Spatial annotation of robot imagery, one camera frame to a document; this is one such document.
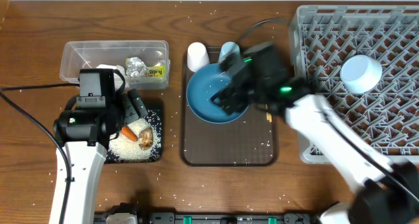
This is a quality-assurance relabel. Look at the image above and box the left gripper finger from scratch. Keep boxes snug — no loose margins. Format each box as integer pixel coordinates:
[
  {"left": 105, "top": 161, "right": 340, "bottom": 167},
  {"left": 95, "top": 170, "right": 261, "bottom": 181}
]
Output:
[
  {"left": 122, "top": 92, "right": 139, "bottom": 125},
  {"left": 128, "top": 89, "right": 148, "bottom": 118}
]

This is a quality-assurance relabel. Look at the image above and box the orange carrot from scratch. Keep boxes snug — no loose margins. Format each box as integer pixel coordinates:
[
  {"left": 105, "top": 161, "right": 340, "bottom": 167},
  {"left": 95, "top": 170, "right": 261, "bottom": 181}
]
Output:
[{"left": 120, "top": 126, "right": 138, "bottom": 141}]

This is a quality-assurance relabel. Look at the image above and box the brown food scrap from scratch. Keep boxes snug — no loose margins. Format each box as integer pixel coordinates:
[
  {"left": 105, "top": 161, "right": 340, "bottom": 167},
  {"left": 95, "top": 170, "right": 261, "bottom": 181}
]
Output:
[{"left": 139, "top": 127, "right": 154, "bottom": 151}]

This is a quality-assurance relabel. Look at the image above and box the green yellow snack wrapper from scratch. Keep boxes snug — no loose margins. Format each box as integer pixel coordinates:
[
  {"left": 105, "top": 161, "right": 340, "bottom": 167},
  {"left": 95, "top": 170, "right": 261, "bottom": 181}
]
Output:
[{"left": 147, "top": 65, "right": 166, "bottom": 77}]

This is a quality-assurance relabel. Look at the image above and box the aluminium foil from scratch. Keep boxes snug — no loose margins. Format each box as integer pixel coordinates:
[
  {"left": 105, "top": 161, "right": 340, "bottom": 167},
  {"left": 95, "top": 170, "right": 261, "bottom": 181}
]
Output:
[{"left": 126, "top": 57, "right": 147, "bottom": 78}]

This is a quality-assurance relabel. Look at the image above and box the dark blue plate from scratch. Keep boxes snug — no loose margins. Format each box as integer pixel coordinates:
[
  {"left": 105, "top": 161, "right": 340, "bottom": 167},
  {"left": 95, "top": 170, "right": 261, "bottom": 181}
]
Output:
[{"left": 186, "top": 64, "right": 249, "bottom": 124}]

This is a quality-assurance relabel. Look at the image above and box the white napkin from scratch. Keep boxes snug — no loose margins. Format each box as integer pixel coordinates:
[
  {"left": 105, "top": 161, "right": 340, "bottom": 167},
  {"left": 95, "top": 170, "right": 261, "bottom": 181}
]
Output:
[{"left": 96, "top": 64, "right": 126, "bottom": 77}]

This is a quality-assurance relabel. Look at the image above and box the light blue bowl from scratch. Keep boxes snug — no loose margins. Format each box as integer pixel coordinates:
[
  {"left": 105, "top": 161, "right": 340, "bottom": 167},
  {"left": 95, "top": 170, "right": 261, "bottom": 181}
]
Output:
[{"left": 340, "top": 55, "right": 382, "bottom": 94}]

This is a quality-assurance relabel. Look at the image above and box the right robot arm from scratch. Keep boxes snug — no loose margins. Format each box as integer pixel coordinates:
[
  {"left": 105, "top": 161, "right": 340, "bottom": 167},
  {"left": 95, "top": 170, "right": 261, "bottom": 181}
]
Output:
[{"left": 211, "top": 53, "right": 418, "bottom": 223}]

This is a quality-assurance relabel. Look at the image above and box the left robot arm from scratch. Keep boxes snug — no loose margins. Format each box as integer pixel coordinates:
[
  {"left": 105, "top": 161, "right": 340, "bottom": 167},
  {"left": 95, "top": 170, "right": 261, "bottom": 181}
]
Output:
[{"left": 49, "top": 90, "right": 146, "bottom": 223}]

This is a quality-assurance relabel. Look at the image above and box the grey dishwasher rack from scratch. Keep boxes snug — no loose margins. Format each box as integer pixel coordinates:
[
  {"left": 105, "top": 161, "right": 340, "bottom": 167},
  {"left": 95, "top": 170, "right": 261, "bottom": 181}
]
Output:
[{"left": 289, "top": 5, "right": 418, "bottom": 163}]

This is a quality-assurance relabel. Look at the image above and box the black tray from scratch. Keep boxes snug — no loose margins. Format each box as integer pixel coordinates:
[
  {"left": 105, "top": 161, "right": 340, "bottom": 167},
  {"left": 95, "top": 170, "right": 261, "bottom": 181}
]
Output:
[{"left": 104, "top": 98, "right": 164, "bottom": 164}]

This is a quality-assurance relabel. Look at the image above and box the pile of rice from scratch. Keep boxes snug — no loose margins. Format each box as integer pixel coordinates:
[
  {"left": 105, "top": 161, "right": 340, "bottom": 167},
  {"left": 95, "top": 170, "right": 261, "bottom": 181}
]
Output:
[{"left": 108, "top": 114, "right": 162, "bottom": 162}]

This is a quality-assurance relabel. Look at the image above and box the wooden chopstick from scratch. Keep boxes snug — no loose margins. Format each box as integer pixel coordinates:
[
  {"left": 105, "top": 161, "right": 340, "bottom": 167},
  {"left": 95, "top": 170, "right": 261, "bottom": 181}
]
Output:
[{"left": 265, "top": 105, "right": 272, "bottom": 122}]

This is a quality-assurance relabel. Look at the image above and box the light blue plastic cup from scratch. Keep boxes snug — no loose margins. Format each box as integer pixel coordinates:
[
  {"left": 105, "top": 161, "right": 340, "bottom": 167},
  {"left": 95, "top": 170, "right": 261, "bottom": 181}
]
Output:
[{"left": 218, "top": 41, "right": 240, "bottom": 62}]

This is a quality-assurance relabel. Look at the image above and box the dark brown serving tray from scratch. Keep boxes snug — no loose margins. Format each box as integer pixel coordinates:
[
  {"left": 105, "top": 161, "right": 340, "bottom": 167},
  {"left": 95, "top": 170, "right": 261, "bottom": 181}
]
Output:
[{"left": 179, "top": 54, "right": 279, "bottom": 167}]

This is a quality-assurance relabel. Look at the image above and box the white plastic cup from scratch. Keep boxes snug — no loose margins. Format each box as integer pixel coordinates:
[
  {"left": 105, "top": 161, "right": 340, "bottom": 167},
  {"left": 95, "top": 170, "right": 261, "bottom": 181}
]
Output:
[{"left": 187, "top": 42, "right": 210, "bottom": 72}]

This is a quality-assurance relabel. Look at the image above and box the clear plastic container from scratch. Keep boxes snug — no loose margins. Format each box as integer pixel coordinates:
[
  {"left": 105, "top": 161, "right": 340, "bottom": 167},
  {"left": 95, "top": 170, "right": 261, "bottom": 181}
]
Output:
[{"left": 60, "top": 40, "right": 170, "bottom": 90}]

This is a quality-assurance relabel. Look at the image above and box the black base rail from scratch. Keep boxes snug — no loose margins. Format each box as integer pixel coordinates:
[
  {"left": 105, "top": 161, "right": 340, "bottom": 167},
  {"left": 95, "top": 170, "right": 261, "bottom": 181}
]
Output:
[{"left": 93, "top": 202, "right": 320, "bottom": 224}]

